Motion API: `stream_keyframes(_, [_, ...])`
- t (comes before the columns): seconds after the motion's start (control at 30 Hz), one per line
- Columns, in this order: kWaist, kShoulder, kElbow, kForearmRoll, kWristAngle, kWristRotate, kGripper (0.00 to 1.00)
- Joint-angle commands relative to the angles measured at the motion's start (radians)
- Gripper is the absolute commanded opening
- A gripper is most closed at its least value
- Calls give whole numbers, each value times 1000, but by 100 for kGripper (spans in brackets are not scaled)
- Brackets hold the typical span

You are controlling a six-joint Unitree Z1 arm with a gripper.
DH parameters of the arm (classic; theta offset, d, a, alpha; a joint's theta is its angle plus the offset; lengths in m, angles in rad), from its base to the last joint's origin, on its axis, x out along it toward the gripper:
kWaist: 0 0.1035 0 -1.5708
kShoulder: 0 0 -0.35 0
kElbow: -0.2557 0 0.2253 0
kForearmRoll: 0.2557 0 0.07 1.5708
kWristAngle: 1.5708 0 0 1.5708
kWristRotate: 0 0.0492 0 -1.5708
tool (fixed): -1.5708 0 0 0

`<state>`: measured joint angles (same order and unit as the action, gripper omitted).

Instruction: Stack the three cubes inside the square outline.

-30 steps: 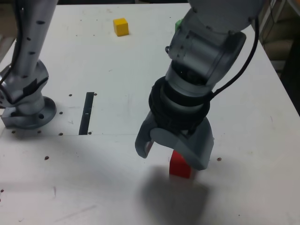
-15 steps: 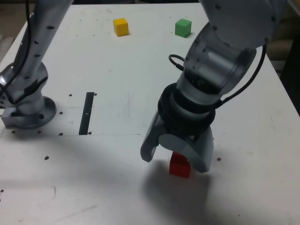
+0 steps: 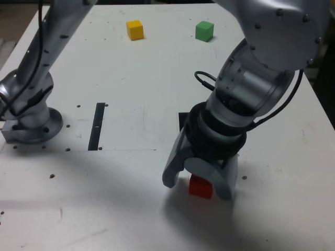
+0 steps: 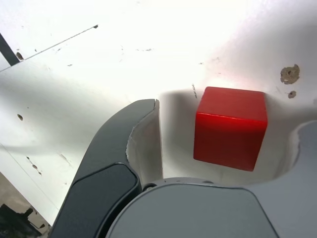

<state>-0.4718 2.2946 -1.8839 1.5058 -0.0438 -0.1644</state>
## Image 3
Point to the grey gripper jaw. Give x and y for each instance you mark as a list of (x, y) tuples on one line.
[(201, 168), (174, 162)]

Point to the red cube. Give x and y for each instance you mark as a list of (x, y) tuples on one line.
[(200, 188)]

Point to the green cube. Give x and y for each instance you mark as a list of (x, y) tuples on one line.
[(204, 32)]

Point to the yellow cube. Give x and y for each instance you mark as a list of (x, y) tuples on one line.
[(135, 31)]

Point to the black tape square outline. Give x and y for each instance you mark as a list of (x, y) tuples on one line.
[(182, 120)]

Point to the black tape strip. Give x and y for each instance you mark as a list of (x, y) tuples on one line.
[(96, 126)]

